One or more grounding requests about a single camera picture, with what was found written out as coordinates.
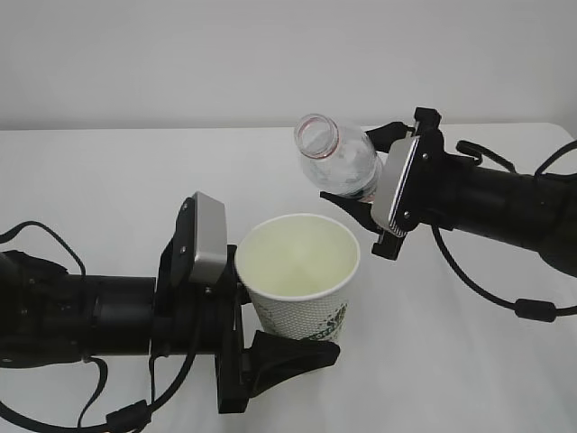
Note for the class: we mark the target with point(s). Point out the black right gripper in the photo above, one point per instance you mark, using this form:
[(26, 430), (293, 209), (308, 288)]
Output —
[(433, 194)]

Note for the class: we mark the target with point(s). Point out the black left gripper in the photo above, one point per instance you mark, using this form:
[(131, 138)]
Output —
[(194, 319)]

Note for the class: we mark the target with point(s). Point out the clear Nongfu Spring water bottle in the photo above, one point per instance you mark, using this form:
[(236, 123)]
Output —
[(337, 157)]

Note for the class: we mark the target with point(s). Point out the white paper cup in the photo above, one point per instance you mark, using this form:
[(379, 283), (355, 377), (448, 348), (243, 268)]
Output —
[(299, 271)]

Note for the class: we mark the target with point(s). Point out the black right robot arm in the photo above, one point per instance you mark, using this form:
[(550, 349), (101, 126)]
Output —
[(474, 190)]

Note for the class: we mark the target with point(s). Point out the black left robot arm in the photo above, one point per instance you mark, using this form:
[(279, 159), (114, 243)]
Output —
[(49, 316)]

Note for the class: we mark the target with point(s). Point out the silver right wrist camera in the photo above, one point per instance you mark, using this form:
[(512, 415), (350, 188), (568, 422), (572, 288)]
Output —
[(391, 184)]

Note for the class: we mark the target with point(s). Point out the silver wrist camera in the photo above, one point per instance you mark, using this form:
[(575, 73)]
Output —
[(391, 184), (199, 242)]

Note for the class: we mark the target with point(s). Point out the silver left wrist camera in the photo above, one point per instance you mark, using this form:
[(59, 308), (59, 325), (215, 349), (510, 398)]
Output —
[(199, 242)]

